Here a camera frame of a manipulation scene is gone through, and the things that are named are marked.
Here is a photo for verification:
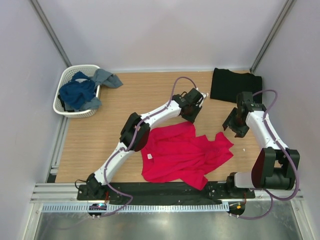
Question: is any aluminium corner post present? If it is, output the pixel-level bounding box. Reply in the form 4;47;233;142
249;0;297;74
29;0;72;67

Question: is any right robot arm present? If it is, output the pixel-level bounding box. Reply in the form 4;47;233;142
222;91;300;201

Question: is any folded black t shirt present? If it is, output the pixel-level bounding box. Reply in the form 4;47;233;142
210;68;263;103

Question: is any white plastic laundry basket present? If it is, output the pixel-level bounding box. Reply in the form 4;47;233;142
53;64;100;118

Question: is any left aluminium corner post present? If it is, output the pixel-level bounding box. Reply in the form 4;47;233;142
29;0;72;67

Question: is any right aluminium corner post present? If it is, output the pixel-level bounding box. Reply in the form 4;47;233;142
249;0;297;74

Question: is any grey blue t shirt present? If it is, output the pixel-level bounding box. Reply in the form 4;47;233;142
76;68;123;111

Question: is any slotted white cable duct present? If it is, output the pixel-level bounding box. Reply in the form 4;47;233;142
42;202;229;213

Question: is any red t shirt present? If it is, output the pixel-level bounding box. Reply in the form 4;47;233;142
140;122;233;190

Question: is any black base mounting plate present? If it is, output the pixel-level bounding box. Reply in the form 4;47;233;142
77;181;256;206

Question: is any dark blue t shirt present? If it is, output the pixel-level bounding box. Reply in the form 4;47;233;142
58;71;90;112

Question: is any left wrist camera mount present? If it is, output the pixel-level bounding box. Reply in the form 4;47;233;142
200;92;209;99

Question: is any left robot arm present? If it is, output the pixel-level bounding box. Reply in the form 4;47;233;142
86;88;208;200

